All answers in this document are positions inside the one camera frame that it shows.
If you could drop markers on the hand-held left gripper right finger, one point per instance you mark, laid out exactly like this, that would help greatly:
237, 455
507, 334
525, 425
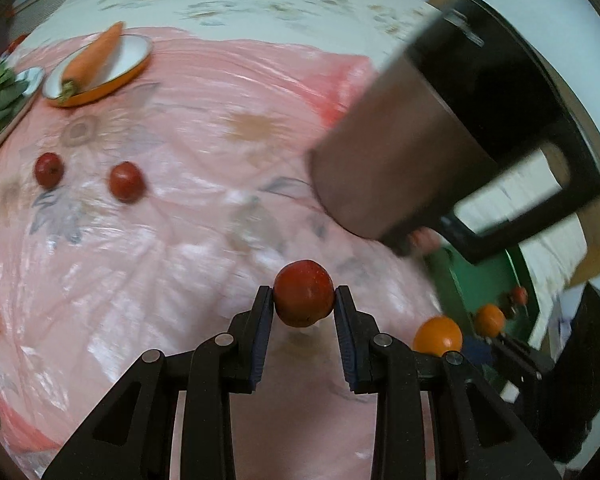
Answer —
345, 340

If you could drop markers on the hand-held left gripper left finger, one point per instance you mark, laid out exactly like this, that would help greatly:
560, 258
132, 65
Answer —
260, 340

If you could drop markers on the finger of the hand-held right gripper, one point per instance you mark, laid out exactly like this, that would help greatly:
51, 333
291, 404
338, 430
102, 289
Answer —
522, 355
477, 355

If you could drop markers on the orange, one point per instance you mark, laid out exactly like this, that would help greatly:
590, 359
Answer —
437, 335
490, 320

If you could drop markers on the small red apple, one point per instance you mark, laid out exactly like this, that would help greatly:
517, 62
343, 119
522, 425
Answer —
426, 240
519, 294
126, 181
302, 292
48, 170

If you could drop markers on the green tray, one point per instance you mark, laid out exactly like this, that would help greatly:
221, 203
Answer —
460, 285

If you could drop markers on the pink plastic sheet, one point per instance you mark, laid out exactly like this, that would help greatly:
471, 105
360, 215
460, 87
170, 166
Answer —
180, 235

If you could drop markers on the steel and black kettle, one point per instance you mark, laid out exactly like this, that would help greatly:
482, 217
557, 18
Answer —
405, 135

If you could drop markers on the orange rimmed plate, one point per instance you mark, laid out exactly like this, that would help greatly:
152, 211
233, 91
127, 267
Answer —
125, 65

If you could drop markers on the carrot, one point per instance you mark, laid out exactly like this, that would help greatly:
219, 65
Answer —
92, 57

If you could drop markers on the white plate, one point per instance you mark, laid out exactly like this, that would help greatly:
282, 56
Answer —
27, 85

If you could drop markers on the pile of green leaves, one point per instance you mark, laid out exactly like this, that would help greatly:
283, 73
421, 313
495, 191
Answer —
0, 97

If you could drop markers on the red printed bag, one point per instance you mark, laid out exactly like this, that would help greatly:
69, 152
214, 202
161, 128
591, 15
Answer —
15, 42

